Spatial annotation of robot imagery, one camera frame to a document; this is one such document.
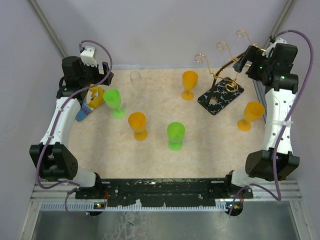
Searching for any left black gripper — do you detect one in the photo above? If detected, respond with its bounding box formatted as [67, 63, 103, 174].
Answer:
[78, 57, 113, 88]

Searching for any gold wine glass rack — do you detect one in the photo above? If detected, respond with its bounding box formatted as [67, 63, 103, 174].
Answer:
[194, 41, 245, 116]

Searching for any green goblet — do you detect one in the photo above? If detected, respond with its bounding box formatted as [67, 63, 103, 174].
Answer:
[103, 88, 126, 119]
[166, 122, 186, 151]

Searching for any orange goblet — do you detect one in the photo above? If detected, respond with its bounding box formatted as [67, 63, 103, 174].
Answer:
[128, 112, 148, 141]
[237, 101, 265, 132]
[181, 70, 199, 101]

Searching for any clear wine glass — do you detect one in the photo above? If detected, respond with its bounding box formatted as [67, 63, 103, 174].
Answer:
[129, 70, 145, 105]

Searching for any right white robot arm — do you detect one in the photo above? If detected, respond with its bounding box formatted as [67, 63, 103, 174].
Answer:
[223, 38, 300, 198]

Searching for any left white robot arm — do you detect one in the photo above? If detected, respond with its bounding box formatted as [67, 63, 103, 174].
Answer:
[29, 56, 114, 199]

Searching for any blue yellow box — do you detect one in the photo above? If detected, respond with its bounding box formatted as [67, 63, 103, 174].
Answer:
[75, 85, 105, 122]

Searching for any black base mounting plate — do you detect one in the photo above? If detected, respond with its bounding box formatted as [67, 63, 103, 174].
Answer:
[75, 177, 240, 208]

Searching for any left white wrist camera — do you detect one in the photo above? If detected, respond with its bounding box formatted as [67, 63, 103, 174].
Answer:
[80, 46, 98, 68]

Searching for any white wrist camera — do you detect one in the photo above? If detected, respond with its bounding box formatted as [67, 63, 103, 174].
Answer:
[263, 37, 287, 57]
[80, 46, 98, 68]

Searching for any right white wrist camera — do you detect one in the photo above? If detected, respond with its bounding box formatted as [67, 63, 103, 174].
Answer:
[263, 37, 287, 57]

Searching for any white cable duct strip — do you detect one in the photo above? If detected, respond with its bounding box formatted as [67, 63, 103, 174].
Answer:
[39, 201, 242, 212]

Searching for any aluminium frame rail front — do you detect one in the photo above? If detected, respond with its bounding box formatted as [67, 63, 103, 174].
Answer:
[31, 180, 302, 201]

